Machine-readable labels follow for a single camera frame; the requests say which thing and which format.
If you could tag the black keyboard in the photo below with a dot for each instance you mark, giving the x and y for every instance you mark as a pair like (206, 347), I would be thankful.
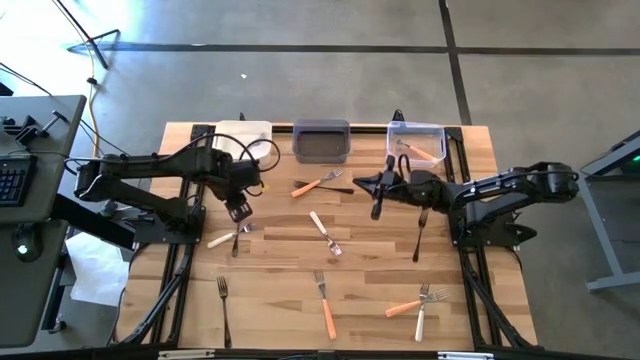
(15, 180)

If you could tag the black desk clamp mount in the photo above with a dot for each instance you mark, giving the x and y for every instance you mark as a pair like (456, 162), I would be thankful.
(25, 131)

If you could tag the clear plastic bin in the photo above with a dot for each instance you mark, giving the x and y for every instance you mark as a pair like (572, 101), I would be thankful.
(400, 157)

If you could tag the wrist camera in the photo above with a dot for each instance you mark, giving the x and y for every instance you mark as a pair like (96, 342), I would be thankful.
(252, 184)
(420, 180)

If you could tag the white plastic bin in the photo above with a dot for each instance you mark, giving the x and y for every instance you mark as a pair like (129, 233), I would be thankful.
(235, 135)

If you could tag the black metal fork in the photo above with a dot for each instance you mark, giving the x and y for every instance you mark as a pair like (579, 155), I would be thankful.
(225, 315)
(419, 240)
(335, 189)

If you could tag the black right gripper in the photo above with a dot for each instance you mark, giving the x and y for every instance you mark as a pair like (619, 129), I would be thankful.
(400, 192)

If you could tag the grey translucent plastic bin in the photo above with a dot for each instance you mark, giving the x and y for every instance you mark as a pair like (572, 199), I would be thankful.
(320, 145)

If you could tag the black computer mouse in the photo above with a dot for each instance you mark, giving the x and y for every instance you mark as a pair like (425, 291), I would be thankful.
(27, 245)

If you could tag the black aluminium frame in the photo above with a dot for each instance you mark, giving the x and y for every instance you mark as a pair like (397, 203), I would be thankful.
(172, 280)
(492, 310)

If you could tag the silver utensil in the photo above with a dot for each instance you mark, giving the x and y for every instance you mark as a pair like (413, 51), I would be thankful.
(235, 248)

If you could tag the grey metal stand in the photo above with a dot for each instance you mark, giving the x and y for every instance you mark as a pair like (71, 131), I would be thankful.
(607, 250)

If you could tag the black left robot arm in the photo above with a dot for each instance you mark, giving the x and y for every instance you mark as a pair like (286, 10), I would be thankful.
(150, 162)

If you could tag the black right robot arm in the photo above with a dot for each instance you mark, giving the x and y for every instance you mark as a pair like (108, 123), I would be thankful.
(500, 192)

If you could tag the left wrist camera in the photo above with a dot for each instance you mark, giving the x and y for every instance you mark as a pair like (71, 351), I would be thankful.
(252, 184)

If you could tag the silver metal bracket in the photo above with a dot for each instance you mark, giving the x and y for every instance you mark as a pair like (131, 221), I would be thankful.
(185, 354)
(465, 356)

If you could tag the white sheet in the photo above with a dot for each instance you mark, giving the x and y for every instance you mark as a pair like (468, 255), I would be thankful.
(97, 272)

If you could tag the grey desk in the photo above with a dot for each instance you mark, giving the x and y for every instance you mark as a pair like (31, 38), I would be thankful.
(30, 300)

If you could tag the black aluminium rail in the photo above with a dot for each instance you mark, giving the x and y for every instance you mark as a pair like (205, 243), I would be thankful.
(370, 129)

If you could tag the black desk support bar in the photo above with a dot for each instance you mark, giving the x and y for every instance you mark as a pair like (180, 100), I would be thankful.
(90, 222)

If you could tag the black tripod stand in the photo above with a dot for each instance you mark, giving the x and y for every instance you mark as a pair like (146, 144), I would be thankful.
(102, 62)

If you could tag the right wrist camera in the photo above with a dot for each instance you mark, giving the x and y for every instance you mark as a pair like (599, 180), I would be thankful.
(420, 180)

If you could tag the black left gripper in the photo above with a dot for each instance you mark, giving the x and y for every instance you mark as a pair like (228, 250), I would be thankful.
(235, 175)

